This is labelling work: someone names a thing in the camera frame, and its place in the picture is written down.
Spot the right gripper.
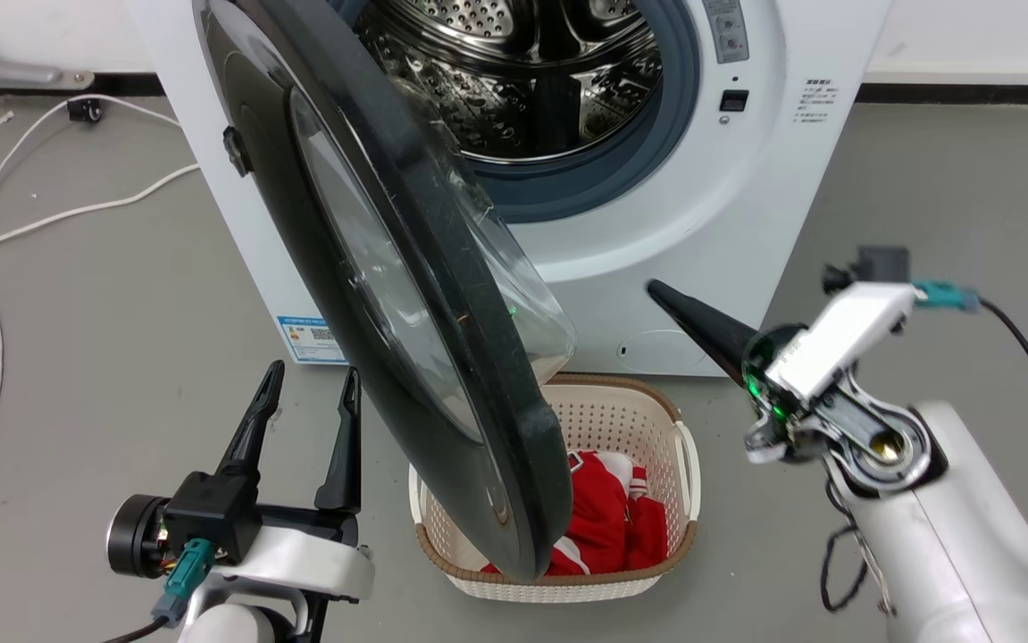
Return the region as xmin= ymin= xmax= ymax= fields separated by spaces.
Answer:
xmin=646 ymin=279 xmax=847 ymax=466

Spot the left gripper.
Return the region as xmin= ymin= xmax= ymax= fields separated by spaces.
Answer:
xmin=106 ymin=360 xmax=377 ymax=603

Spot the black round washing machine door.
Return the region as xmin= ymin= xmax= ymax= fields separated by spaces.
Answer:
xmin=192 ymin=0 xmax=578 ymax=584

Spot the white front-load washing machine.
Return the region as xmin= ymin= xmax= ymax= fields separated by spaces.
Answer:
xmin=125 ymin=0 xmax=895 ymax=379

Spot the grey rubber door gasket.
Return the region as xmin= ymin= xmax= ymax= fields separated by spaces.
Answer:
xmin=335 ymin=0 xmax=703 ymax=225

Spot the steel washing machine drum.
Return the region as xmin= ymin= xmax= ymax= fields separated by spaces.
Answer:
xmin=353 ymin=0 xmax=666 ymax=167

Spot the round drain filter cover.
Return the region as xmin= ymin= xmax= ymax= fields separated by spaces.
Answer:
xmin=615 ymin=330 xmax=712 ymax=375

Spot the blue energy label sticker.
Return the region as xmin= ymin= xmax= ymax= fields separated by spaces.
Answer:
xmin=276 ymin=314 xmax=350 ymax=365

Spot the white perforated laundry basket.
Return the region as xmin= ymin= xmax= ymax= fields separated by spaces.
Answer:
xmin=408 ymin=373 xmax=703 ymax=605

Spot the red and white garment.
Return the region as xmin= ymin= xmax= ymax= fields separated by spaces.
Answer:
xmin=481 ymin=450 xmax=669 ymax=578

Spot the grey warning sticker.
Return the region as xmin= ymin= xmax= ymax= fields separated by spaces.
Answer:
xmin=705 ymin=0 xmax=751 ymax=65

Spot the left teal-plug camera cable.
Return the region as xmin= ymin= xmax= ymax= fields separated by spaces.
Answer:
xmin=101 ymin=538 xmax=217 ymax=643

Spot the teal-plug camera cable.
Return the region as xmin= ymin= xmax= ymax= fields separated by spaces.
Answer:
xmin=101 ymin=538 xmax=217 ymax=643
xmin=912 ymin=280 xmax=1028 ymax=485

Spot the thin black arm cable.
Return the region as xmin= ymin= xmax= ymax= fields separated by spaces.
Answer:
xmin=819 ymin=480 xmax=895 ymax=619

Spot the thick white floor cable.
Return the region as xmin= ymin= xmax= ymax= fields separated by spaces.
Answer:
xmin=0 ymin=163 xmax=202 ymax=261

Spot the right teal-plug camera cable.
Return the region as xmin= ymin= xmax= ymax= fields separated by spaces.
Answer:
xmin=912 ymin=280 xmax=1028 ymax=485

